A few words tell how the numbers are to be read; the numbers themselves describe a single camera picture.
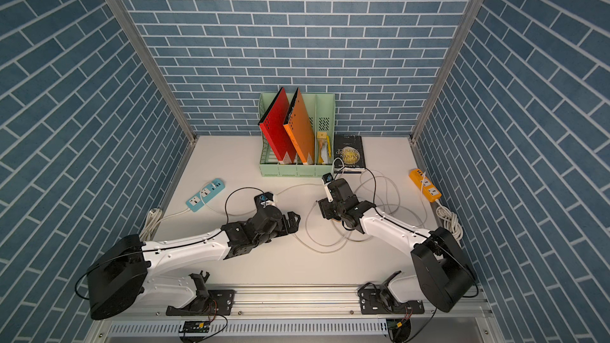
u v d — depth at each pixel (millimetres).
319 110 1050
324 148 1118
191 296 607
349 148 1125
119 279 410
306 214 937
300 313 728
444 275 423
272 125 869
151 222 911
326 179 783
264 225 620
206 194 963
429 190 970
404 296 611
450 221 890
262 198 742
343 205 662
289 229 733
